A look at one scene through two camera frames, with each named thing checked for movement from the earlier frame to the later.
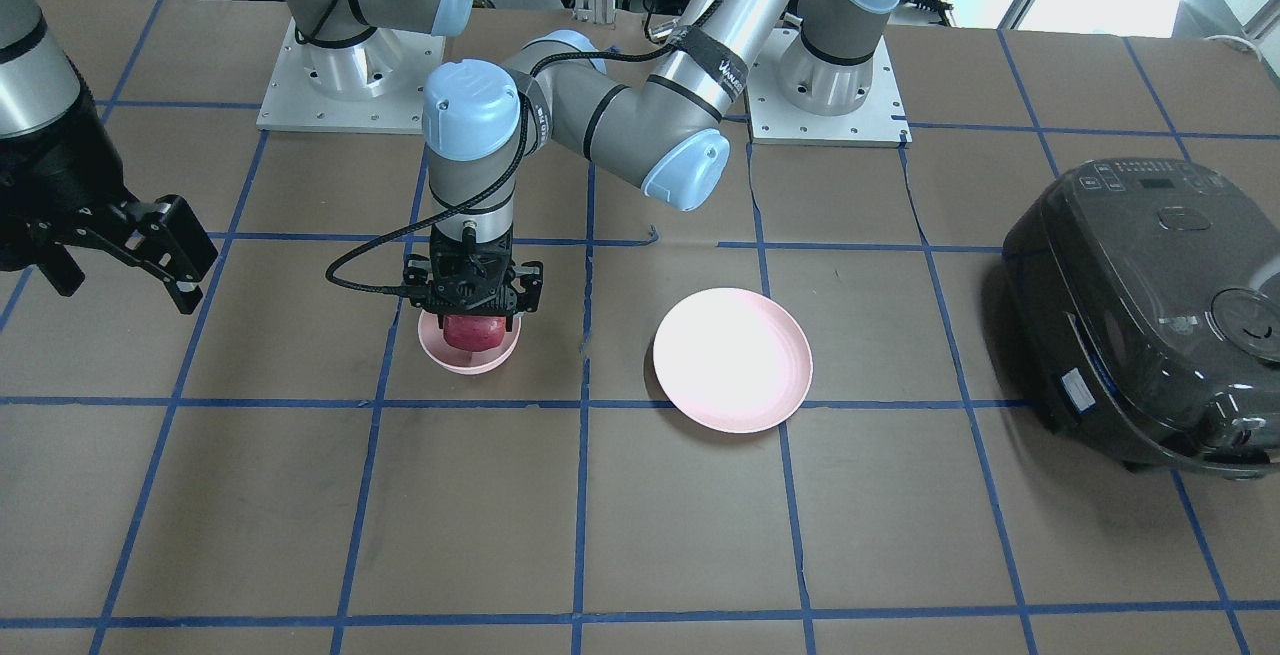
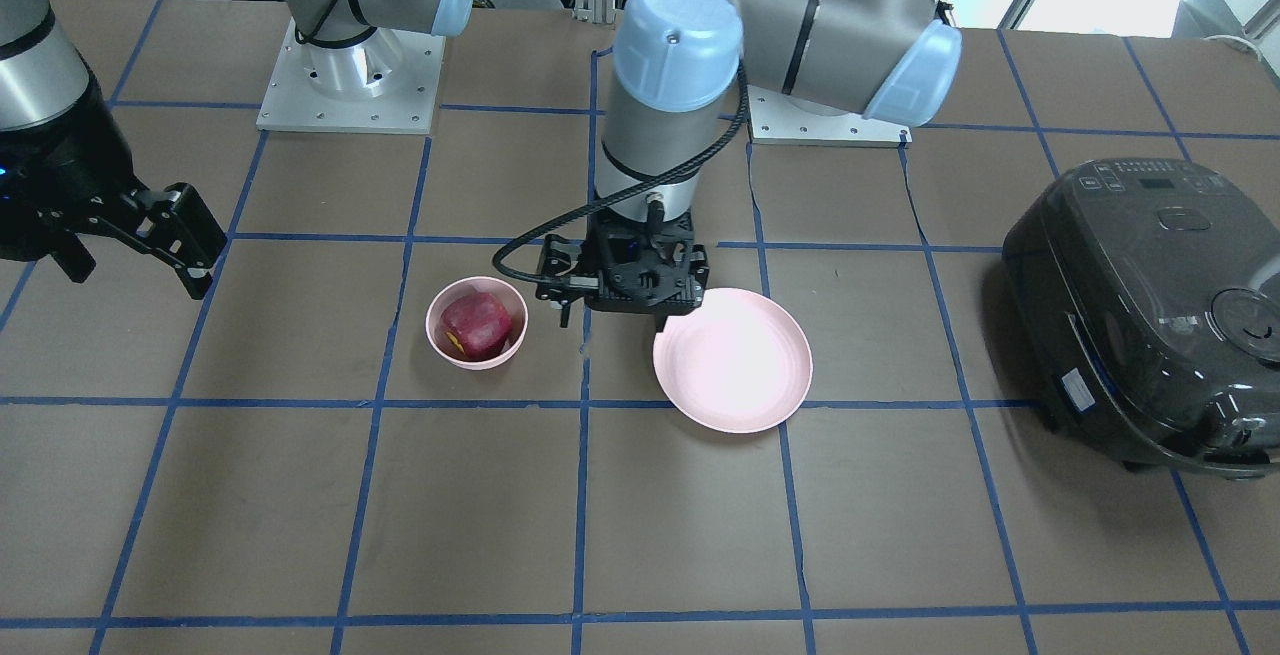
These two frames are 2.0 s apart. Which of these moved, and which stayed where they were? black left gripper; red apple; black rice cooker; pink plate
Moved: black left gripper
Stayed: black rice cooker; red apple; pink plate
